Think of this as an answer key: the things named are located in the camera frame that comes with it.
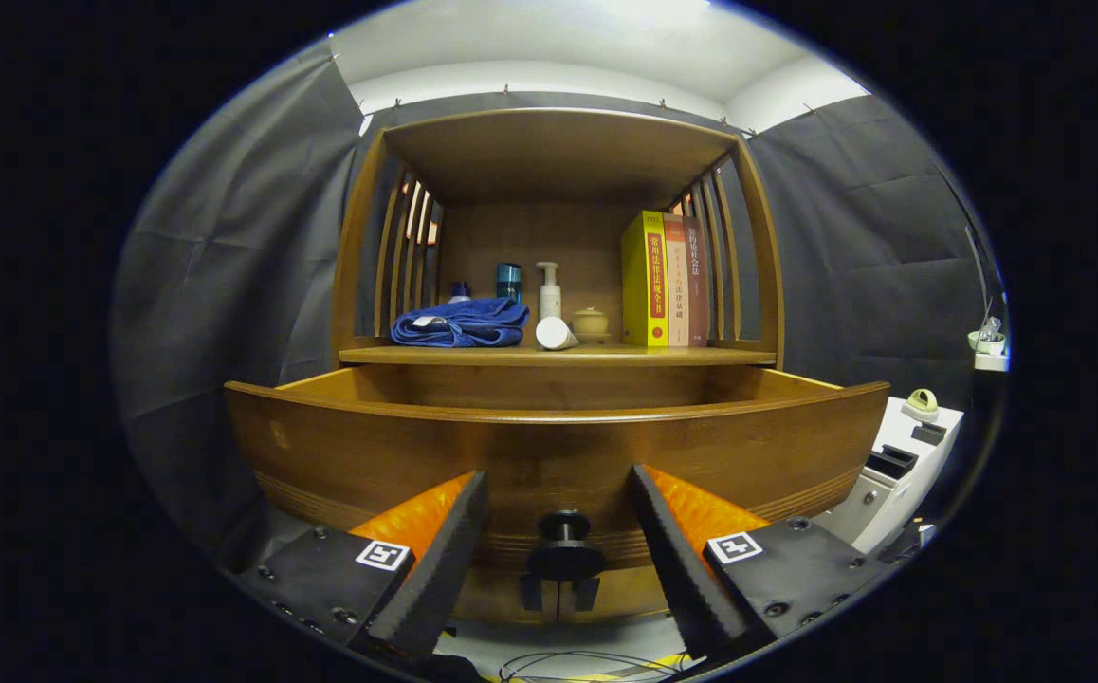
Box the brown book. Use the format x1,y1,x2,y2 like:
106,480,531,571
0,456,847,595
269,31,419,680
684,216,711,346

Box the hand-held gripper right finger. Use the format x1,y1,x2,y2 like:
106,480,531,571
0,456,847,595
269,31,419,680
629,464,891,665

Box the wooden countertop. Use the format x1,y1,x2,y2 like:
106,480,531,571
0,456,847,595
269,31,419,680
339,341,778,368

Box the orange and white book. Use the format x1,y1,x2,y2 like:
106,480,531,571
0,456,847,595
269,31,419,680
663,213,692,347

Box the white green cleanser tube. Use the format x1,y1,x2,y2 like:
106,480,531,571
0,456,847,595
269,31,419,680
535,316,581,352

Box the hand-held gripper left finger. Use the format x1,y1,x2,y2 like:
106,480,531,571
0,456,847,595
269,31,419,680
234,470,491,665

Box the white pump bottle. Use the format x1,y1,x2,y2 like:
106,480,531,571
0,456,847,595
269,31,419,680
537,262,563,322

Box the beige lidded tea cup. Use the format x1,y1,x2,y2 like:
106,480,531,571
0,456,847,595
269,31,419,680
571,306,613,344

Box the white side cabinet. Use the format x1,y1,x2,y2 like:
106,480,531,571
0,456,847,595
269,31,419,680
810,397,965,556

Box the thin black floor cable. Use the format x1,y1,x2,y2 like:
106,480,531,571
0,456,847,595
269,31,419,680
497,650,687,682

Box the wooden cabinet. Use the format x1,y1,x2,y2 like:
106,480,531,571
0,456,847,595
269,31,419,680
329,106,787,627

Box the blue folded towel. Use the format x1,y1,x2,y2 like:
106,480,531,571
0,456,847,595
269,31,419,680
390,298,531,348

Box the wooden cabinet door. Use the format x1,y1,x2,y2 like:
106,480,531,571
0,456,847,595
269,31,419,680
558,560,673,622
454,567,559,625

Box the black tray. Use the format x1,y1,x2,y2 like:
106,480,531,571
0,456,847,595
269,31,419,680
864,444,920,481

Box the yellow book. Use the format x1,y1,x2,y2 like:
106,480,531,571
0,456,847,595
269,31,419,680
620,211,671,348

